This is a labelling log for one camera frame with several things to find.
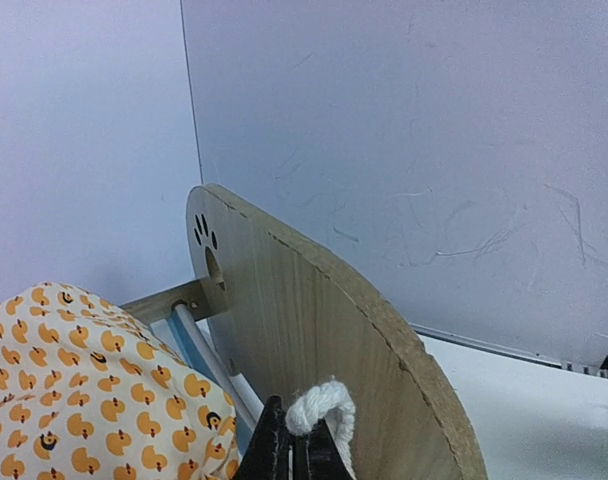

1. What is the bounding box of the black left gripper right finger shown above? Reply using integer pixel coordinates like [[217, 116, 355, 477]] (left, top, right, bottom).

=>
[[291, 419, 344, 480]]

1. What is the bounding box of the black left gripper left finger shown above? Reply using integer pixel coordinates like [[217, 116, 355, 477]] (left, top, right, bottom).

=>
[[238, 395, 290, 480]]

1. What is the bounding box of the wooden striped pet bed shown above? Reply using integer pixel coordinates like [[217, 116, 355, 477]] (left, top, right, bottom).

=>
[[126, 184, 487, 479]]

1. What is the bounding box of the duck print mattress cushion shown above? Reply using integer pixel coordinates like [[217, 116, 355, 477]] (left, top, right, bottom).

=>
[[0, 282, 358, 480]]

